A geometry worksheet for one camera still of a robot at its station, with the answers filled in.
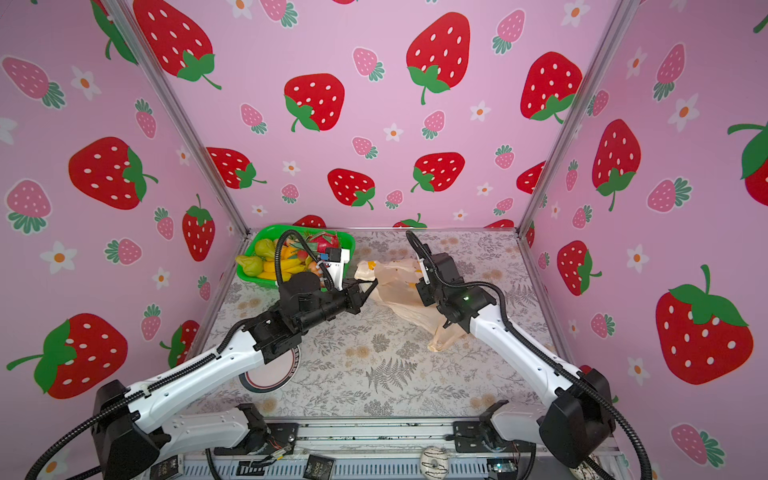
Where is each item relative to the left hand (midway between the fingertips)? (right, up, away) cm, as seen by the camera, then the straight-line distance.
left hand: (378, 281), depth 68 cm
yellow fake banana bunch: (-32, +3, +31) cm, 45 cm away
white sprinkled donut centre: (+13, -44, +2) cm, 46 cm away
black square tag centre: (-14, -44, +1) cm, 46 cm away
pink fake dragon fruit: (-22, +11, +34) cm, 42 cm away
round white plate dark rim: (-30, -28, +16) cm, 44 cm away
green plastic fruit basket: (-15, +12, +40) cm, 44 cm away
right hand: (+13, 0, +13) cm, 19 cm away
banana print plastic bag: (+4, -5, +33) cm, 34 cm away
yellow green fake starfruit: (-44, +3, +30) cm, 53 cm away
